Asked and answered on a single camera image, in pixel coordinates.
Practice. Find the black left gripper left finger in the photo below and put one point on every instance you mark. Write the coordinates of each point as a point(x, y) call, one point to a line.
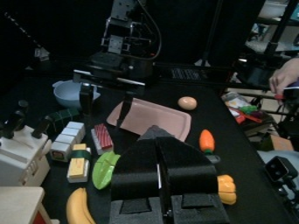
point(134, 175)

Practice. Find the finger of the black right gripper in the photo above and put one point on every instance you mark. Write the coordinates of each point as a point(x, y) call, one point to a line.
point(123, 113)
point(86, 99)

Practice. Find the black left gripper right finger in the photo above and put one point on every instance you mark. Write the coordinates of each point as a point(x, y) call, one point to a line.
point(192, 178)

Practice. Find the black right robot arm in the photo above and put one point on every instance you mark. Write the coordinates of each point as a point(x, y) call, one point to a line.
point(125, 26)

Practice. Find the dark green sushi block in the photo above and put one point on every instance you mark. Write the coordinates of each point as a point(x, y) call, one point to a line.
point(65, 118)

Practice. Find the salmon sushi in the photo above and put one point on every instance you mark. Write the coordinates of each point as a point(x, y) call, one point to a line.
point(103, 138)

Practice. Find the yellow egg sushi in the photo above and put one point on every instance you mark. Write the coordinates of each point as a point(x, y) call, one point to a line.
point(79, 164)

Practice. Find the white sliceable sushi roll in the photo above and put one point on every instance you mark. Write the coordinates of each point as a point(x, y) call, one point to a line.
point(66, 140)

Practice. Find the person's bare hand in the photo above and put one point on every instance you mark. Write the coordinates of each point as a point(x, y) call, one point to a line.
point(285, 77)

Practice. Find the light blue bowl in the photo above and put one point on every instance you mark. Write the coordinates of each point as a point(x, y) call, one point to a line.
point(69, 93)

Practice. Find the green toy fruit slice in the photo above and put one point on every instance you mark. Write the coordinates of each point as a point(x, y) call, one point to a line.
point(103, 172)

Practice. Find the pink plastic tray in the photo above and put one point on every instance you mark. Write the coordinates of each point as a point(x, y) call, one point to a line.
point(156, 116)

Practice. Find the orange toy carrot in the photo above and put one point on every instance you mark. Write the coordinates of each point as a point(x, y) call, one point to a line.
point(208, 140)

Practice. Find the tan toy egg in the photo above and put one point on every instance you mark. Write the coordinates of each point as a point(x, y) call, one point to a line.
point(188, 103)

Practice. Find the yellow toy banana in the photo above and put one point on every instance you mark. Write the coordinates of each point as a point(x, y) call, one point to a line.
point(78, 207)

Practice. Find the white toy knife block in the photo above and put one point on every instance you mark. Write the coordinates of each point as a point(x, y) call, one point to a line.
point(22, 163)

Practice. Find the green toy vegetable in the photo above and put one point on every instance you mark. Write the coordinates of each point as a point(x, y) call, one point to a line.
point(249, 109)

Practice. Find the toy fried egg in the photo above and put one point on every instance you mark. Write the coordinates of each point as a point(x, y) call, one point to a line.
point(236, 102)

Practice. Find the silver frame clamp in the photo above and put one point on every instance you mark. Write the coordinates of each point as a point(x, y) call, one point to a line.
point(42, 54)

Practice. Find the black camera box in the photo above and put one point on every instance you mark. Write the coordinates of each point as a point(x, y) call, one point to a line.
point(281, 169)

